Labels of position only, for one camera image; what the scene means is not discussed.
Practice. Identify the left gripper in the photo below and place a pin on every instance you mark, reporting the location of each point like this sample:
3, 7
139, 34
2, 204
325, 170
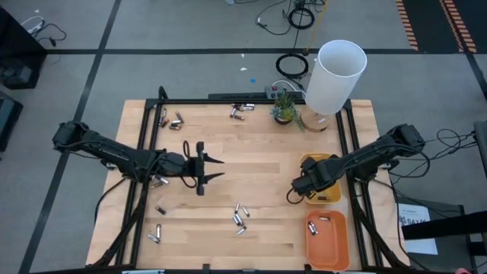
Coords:
200, 167

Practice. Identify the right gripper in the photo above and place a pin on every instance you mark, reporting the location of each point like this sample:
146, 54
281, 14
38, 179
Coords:
308, 182

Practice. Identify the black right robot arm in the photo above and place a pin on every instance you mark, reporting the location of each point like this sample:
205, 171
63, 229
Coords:
373, 152

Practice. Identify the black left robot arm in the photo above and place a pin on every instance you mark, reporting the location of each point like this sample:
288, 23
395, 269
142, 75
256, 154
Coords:
110, 152

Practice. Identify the yellow plastic bin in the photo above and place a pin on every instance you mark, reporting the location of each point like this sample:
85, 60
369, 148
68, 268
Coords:
335, 196

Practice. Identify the orange plastic bin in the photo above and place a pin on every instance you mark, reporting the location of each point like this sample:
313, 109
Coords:
329, 251

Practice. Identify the potted succulent plant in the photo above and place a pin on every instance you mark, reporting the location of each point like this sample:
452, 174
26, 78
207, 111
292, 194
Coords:
284, 113

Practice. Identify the black long power strip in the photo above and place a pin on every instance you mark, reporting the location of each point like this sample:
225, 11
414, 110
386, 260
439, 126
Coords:
236, 96

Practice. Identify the grey power strip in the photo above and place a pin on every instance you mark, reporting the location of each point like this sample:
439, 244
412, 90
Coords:
274, 91

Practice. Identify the white paper sheet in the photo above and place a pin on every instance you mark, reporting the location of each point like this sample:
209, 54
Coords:
412, 211

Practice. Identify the white shade table lamp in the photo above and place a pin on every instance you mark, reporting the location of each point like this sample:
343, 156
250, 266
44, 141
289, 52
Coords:
335, 76

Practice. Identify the black side stand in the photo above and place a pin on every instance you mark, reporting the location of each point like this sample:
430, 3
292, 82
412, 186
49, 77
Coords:
449, 228

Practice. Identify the red object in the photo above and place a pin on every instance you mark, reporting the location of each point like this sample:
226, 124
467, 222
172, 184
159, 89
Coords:
462, 271

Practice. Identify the black equipment case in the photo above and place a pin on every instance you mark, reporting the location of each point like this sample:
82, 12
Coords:
7, 118

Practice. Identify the white power adapter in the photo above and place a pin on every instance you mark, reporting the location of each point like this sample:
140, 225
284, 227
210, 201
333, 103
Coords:
34, 26

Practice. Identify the black cabinet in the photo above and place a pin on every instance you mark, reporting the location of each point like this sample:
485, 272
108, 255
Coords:
15, 53

